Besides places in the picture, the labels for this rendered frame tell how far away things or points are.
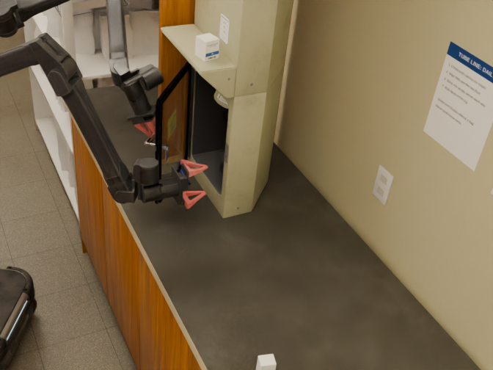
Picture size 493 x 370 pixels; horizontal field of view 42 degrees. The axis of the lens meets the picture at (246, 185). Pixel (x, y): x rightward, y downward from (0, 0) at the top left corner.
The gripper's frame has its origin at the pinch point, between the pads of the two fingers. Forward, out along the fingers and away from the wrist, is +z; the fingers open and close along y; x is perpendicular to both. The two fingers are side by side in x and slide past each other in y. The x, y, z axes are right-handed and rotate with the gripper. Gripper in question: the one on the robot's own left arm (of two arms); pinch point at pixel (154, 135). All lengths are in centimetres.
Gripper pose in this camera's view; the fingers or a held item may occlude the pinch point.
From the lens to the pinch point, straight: 210.5
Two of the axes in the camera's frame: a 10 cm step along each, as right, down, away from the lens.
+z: 3.2, 8.2, 4.8
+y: -9.1, 1.4, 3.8
